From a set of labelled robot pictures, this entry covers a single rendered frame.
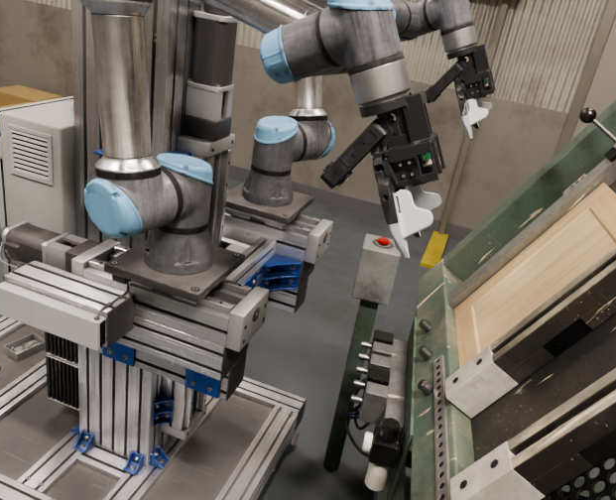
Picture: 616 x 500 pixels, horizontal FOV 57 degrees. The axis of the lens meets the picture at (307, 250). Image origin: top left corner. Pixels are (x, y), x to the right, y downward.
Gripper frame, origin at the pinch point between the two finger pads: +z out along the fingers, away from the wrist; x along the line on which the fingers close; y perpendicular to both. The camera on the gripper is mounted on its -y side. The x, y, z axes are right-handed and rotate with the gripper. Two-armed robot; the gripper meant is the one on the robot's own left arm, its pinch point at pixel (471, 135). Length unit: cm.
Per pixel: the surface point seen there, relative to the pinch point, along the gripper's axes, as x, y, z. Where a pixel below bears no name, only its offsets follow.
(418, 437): -48, -17, 51
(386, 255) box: 13.6, -34.0, 31.2
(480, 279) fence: 0.2, -6.1, 37.8
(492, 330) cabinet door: -22.8, -2.2, 41.4
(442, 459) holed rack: -59, -10, 48
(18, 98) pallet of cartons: 230, -382, -90
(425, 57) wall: 287, -58, -20
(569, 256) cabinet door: -16.1, 16.5, 28.7
